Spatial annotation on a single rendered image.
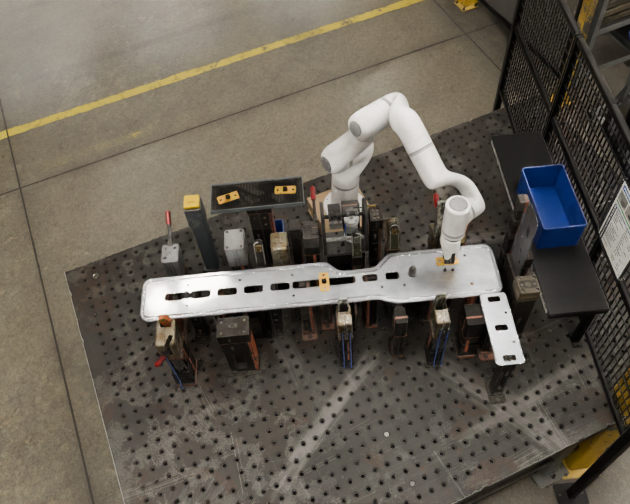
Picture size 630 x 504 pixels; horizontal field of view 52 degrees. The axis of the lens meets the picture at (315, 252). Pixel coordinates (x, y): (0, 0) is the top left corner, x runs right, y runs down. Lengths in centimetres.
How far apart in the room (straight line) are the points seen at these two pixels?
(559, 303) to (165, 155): 283
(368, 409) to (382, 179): 117
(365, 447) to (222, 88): 305
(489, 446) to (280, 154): 245
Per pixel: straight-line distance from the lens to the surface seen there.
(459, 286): 251
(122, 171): 445
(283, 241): 251
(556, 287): 254
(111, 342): 289
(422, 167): 219
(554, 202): 278
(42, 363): 382
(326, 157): 262
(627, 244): 238
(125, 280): 303
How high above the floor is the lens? 311
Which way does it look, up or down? 55 degrees down
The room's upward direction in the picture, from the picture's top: 6 degrees counter-clockwise
